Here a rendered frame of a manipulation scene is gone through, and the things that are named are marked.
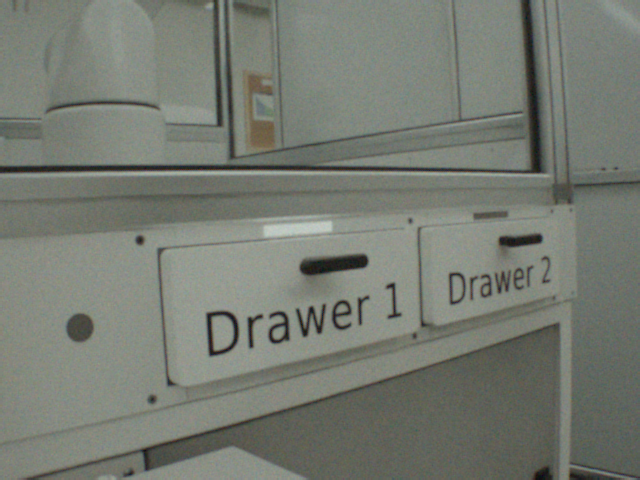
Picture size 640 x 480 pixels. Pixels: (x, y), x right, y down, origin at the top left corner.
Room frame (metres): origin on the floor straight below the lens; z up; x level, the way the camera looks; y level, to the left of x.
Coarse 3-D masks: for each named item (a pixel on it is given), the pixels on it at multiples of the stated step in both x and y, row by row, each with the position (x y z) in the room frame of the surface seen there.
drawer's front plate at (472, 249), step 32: (480, 224) 0.76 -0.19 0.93; (512, 224) 0.81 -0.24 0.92; (544, 224) 0.86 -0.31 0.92; (448, 256) 0.72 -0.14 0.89; (480, 256) 0.76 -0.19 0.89; (512, 256) 0.80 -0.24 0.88; (448, 288) 0.71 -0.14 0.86; (480, 288) 0.76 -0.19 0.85; (512, 288) 0.80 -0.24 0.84; (544, 288) 0.86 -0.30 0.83; (448, 320) 0.71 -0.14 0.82
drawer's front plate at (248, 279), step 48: (288, 240) 0.57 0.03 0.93; (336, 240) 0.60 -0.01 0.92; (384, 240) 0.65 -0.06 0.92; (192, 288) 0.50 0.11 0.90; (240, 288) 0.53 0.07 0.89; (288, 288) 0.57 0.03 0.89; (336, 288) 0.60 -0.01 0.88; (384, 288) 0.65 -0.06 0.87; (192, 336) 0.50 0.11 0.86; (240, 336) 0.53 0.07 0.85; (336, 336) 0.60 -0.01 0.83; (384, 336) 0.64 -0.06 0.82; (192, 384) 0.50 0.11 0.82
